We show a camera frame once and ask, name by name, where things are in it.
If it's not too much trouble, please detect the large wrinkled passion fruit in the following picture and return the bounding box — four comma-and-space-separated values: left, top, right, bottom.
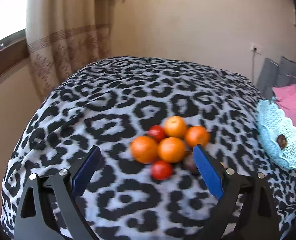
183, 151, 199, 174

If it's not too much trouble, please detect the small dark passion fruit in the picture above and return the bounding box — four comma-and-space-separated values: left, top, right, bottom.
276, 134, 287, 150

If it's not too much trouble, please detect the small orange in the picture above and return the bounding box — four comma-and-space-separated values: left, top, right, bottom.
185, 126, 210, 147

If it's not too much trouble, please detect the red tomato front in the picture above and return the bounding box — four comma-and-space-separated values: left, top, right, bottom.
151, 160, 173, 180

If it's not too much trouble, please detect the red tomato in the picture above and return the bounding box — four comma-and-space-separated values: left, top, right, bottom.
147, 125, 166, 143
151, 160, 173, 180

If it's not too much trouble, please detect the large orange front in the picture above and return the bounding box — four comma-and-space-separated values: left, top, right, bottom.
158, 137, 186, 163

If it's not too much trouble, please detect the orange with stem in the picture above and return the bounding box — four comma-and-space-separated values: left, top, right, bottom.
130, 136, 158, 164

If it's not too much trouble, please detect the orange back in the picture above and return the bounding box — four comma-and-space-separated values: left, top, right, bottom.
164, 116, 188, 139

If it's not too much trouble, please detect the red tomato back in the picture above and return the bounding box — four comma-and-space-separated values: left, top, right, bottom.
147, 125, 166, 143

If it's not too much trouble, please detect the light blue lattice basket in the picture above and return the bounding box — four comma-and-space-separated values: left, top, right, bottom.
257, 100, 296, 170

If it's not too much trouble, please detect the grey headboard cushion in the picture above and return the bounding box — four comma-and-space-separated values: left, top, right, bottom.
256, 56, 296, 100

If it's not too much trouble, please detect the beige patterned curtain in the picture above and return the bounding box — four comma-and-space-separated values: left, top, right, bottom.
26, 0, 114, 99

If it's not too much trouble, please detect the black power cable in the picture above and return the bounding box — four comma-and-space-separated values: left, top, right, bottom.
250, 47, 258, 83

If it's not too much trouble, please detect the wooden window frame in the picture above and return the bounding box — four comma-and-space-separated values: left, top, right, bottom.
0, 29, 28, 76

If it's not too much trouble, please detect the white wall socket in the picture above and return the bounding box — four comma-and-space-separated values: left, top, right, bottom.
251, 42, 262, 55

